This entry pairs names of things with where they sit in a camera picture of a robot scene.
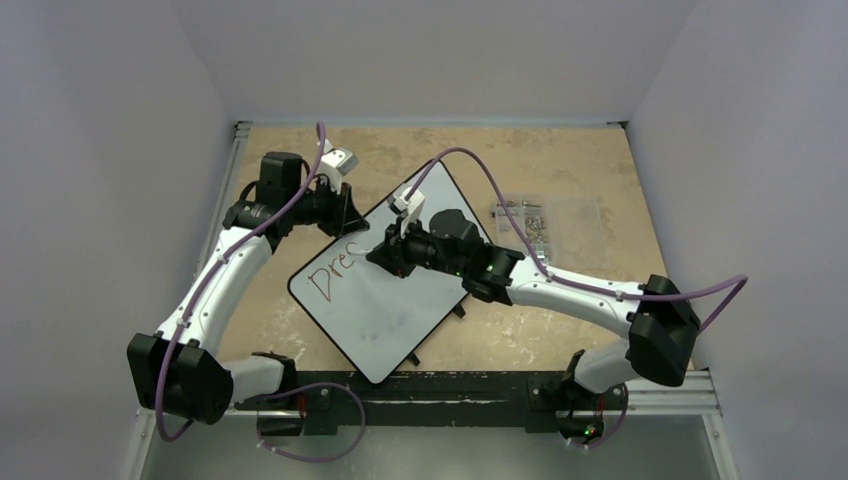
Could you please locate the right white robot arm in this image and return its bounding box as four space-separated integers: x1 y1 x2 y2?
366 209 701 407

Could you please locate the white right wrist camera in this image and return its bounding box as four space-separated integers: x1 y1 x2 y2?
388 187 425 238

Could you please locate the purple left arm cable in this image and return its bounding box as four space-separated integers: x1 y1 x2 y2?
155 122 366 465

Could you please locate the white whiteboard black frame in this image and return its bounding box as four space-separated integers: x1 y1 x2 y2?
288 198 468 384

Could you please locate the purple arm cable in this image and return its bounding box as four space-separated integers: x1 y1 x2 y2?
155 122 366 465
405 146 750 452

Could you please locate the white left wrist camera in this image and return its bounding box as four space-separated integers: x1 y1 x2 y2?
318 147 359 184

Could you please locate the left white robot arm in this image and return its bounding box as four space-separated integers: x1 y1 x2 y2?
127 147 369 425

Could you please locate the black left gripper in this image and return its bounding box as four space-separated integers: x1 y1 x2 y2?
287 176 368 239

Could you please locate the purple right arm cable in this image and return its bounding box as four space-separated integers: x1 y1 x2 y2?
405 146 750 452

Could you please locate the clear plastic screw organizer box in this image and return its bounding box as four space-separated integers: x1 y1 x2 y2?
490 194 610 271

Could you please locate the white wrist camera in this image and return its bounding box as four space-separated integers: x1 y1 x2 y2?
388 187 425 238
318 147 359 184

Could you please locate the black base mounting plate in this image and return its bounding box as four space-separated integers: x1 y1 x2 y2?
233 371 628 441

